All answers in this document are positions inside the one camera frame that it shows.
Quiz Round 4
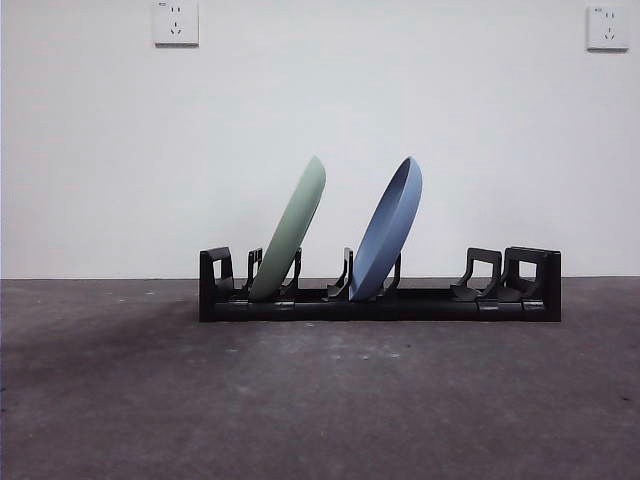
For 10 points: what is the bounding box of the pale green round plate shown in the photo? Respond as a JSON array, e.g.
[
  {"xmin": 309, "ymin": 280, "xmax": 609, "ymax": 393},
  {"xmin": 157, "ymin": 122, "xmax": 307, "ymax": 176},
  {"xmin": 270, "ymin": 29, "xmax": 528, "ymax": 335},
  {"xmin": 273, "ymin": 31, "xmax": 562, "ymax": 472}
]
[{"xmin": 248, "ymin": 154, "xmax": 327, "ymax": 303}]

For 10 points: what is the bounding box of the blue round plate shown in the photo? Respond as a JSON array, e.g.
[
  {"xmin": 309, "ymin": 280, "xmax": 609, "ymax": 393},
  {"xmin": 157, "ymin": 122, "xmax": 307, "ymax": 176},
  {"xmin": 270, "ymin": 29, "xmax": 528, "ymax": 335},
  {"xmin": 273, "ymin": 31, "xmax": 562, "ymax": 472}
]
[{"xmin": 348, "ymin": 154, "xmax": 424, "ymax": 303}]

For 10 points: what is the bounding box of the black plastic plate rack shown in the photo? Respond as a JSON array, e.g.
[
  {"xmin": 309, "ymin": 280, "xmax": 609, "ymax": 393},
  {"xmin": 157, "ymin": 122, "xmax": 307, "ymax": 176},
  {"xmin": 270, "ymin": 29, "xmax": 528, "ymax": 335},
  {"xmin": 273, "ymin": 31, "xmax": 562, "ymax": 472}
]
[{"xmin": 198, "ymin": 245, "xmax": 562, "ymax": 323}]

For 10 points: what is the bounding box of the white wall socket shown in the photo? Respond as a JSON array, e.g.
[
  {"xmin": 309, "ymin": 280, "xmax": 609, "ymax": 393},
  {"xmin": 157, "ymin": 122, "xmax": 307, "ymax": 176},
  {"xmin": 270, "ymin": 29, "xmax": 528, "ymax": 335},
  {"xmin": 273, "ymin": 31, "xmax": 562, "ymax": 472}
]
[
  {"xmin": 153, "ymin": 0, "xmax": 200, "ymax": 49},
  {"xmin": 586, "ymin": 4, "xmax": 630, "ymax": 52}
]

